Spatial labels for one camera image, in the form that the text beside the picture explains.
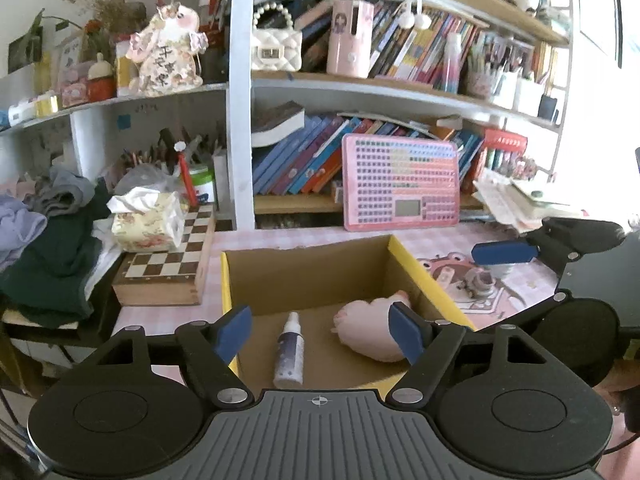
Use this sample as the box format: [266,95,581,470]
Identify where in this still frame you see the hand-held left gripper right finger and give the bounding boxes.
[387,302,551,406]

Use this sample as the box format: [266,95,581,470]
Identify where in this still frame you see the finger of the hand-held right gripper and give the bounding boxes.
[477,289,577,335]
[471,230,569,275]

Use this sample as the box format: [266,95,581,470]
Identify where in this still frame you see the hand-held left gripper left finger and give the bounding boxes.
[95,304,255,409]

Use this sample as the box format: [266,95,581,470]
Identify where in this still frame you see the small spray bottle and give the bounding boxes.
[272,311,306,390]

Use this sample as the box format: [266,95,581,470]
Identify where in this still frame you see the yellow cardboard box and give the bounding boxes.
[220,234,476,391]

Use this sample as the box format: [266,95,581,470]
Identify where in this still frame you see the cartoon desk mat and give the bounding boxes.
[415,252,561,316]

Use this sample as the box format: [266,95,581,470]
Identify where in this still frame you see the small grey toy figure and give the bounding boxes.
[462,267,496,301]

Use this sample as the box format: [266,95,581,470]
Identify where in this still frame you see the stack of papers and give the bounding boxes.
[472,167,583,233]

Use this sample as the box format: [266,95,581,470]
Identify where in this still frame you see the pink checkered tablecloth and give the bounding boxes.
[112,222,566,341]

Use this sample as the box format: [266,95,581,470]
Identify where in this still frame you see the wooden chess board box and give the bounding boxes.
[111,203,217,307]

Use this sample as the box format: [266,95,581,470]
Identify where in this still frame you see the red box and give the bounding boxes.
[482,129,528,171]

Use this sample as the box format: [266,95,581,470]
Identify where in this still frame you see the pink learning tablet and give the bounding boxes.
[341,133,461,232]

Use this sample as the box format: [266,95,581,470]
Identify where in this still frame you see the floral tissue box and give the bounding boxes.
[106,186,187,253]

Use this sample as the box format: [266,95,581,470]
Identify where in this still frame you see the green lid canister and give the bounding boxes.
[187,164,217,206]

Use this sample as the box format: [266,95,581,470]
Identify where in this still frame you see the white pen holder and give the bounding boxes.
[517,77,545,116]
[492,70,521,110]

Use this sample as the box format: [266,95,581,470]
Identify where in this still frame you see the patterned pencil cup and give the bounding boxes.
[465,45,503,101]

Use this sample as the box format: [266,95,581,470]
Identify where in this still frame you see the clear plastic bag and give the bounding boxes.
[115,162,176,196]

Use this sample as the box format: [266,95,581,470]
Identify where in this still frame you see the row of leaning books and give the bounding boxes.
[252,110,486,196]

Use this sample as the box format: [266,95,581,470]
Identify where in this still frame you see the glitter bottle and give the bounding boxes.
[442,32,462,93]

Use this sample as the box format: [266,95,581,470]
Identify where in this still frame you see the dark green cloth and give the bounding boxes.
[0,180,118,321]

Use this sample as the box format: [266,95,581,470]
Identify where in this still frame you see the bunch of pencils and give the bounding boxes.
[120,127,226,171]

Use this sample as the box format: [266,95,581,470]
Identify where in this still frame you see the black chair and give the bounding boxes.
[0,305,121,391]

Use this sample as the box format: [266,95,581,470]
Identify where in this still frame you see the grey cloth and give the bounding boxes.
[22,165,96,218]

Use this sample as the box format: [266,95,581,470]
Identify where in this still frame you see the white bookshelf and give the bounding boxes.
[0,0,576,231]

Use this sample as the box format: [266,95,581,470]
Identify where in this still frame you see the row of colourful upright books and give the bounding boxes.
[295,0,556,86]

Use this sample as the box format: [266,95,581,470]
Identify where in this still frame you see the purple cloth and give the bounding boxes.
[0,195,48,271]

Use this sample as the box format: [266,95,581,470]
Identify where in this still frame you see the pink cat figurine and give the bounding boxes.
[125,4,208,97]

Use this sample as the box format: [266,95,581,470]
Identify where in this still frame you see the white quilted handbag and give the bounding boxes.
[250,2,303,72]

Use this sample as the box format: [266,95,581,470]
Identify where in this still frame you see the red cream toy jar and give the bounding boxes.
[86,52,117,101]

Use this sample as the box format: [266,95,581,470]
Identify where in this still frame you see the pink picture box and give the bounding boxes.
[57,35,88,107]

